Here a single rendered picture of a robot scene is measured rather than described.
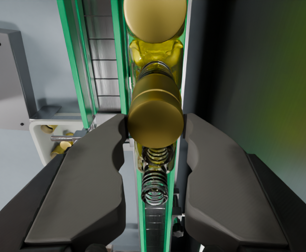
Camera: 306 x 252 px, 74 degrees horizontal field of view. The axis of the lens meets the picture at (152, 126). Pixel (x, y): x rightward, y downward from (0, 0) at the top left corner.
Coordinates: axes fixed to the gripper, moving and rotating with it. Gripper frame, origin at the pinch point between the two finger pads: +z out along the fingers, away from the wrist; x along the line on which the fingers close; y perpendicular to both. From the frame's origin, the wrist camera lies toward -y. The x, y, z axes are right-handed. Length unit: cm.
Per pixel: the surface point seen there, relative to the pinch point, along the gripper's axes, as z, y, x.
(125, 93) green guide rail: 21.1, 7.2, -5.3
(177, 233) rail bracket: 16.6, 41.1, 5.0
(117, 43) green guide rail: 21.0, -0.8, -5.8
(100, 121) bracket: 29.1, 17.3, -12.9
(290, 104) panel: 5.7, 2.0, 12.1
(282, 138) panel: 5.0, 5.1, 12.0
